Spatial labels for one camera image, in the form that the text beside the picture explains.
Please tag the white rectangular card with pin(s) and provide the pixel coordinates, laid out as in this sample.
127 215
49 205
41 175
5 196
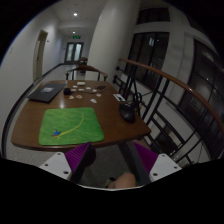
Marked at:
80 83

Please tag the double glass door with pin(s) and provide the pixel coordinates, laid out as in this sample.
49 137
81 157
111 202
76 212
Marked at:
73 52

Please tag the small black box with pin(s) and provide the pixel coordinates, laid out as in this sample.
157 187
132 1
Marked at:
67 91

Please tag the black computer mouse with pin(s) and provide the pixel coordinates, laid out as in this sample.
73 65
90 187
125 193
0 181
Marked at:
127 112

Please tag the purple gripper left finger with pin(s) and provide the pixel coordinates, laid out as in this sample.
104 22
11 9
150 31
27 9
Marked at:
69 165

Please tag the white card with print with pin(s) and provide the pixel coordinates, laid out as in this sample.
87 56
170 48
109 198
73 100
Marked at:
119 97

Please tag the white paper piece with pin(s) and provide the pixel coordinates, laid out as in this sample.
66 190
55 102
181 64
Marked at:
93 100

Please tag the wooden stair handrail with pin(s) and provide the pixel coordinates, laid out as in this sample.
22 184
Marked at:
183 86

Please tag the green exit sign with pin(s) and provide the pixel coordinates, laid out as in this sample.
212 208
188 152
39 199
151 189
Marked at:
76 37

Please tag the green mouse pad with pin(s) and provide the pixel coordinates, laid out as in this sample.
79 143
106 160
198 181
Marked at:
70 126

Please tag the black laptop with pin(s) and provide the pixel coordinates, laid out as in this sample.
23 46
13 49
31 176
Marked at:
46 93

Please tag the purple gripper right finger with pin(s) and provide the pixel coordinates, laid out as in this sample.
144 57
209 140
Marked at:
157 165

